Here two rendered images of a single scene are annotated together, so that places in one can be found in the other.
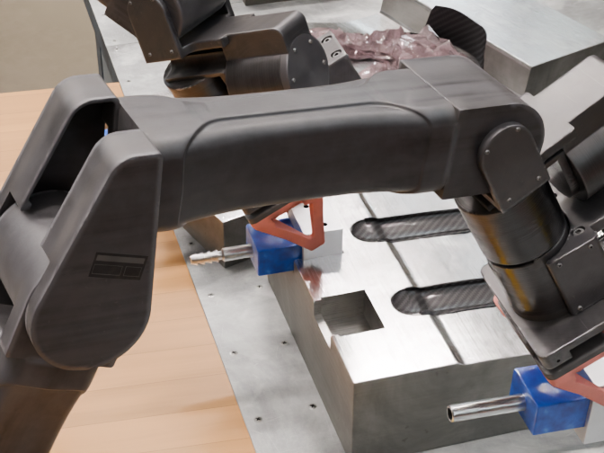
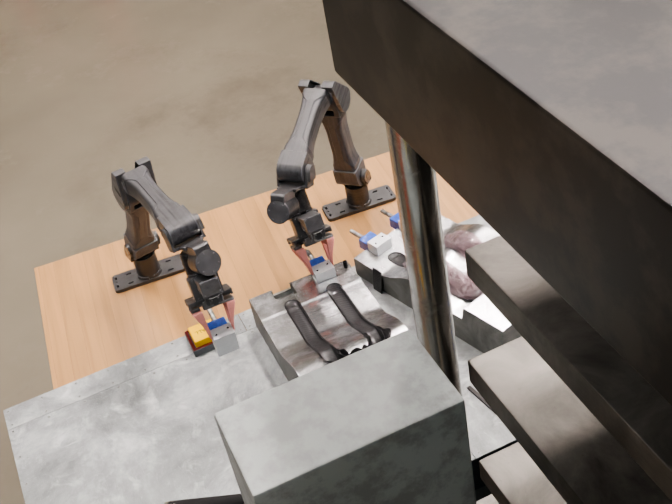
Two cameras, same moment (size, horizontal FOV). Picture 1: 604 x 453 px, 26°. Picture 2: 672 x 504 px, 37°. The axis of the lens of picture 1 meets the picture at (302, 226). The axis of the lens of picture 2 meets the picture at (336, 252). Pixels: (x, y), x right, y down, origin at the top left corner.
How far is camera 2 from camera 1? 2.32 m
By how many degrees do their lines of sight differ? 69
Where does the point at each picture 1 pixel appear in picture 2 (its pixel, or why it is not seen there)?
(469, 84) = (173, 217)
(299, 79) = (272, 211)
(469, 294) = (304, 320)
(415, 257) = (320, 302)
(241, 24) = (286, 188)
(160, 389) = (288, 277)
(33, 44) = not seen: outside the picture
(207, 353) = not seen: hidden behind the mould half
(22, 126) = (443, 197)
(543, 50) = (481, 310)
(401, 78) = (171, 205)
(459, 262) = (320, 313)
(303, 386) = not seen: hidden behind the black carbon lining
